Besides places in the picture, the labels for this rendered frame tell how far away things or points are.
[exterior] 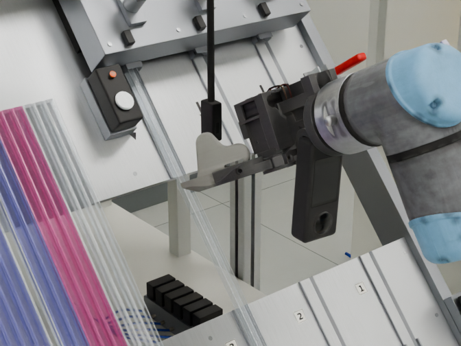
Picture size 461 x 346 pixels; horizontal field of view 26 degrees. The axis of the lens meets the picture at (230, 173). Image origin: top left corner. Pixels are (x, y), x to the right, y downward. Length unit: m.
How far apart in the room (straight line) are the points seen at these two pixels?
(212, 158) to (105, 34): 0.24
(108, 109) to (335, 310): 0.39
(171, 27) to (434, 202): 0.50
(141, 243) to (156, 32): 0.72
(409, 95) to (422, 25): 3.39
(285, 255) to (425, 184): 2.29
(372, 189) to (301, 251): 1.78
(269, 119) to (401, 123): 0.18
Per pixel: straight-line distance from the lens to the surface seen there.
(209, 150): 1.08
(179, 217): 1.82
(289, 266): 3.12
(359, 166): 1.44
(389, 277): 1.38
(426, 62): 0.88
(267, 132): 1.03
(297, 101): 1.01
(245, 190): 1.70
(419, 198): 0.91
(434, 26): 4.33
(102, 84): 1.21
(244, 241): 1.74
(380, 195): 1.43
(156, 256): 1.86
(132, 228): 1.96
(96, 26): 1.23
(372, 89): 0.91
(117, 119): 1.20
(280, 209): 3.48
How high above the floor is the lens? 1.50
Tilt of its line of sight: 23 degrees down
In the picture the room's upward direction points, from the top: straight up
